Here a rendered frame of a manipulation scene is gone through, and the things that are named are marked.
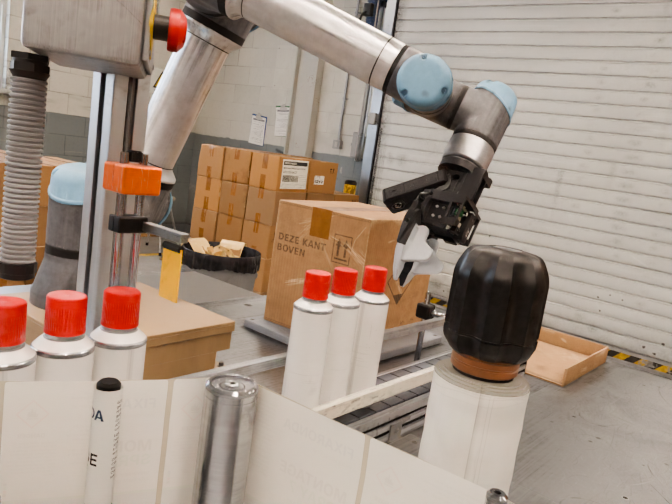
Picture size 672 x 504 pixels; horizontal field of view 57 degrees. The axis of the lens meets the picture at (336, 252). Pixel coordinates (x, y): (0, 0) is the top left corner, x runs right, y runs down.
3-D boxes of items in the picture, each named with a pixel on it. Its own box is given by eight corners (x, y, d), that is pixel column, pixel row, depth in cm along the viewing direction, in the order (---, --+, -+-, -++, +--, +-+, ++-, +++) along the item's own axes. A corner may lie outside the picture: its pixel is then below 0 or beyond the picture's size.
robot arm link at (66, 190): (27, 242, 98) (33, 157, 96) (77, 234, 112) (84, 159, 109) (95, 255, 96) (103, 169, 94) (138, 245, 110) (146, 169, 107)
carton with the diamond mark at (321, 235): (350, 352, 123) (371, 219, 119) (262, 319, 137) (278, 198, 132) (421, 329, 148) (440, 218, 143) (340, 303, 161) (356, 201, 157)
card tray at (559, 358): (562, 387, 127) (566, 368, 127) (452, 348, 143) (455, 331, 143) (605, 362, 151) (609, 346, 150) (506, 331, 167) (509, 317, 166)
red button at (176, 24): (154, 0, 53) (189, 7, 54) (155, 8, 57) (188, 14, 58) (150, 45, 54) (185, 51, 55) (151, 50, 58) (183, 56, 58)
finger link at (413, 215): (401, 239, 92) (427, 192, 94) (392, 237, 93) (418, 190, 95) (411, 255, 95) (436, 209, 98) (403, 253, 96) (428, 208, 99)
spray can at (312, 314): (297, 434, 78) (320, 278, 75) (269, 418, 82) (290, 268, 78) (324, 424, 82) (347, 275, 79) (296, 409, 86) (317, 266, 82)
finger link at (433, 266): (426, 293, 93) (449, 239, 94) (394, 283, 96) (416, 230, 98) (434, 300, 95) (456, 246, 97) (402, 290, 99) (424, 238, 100)
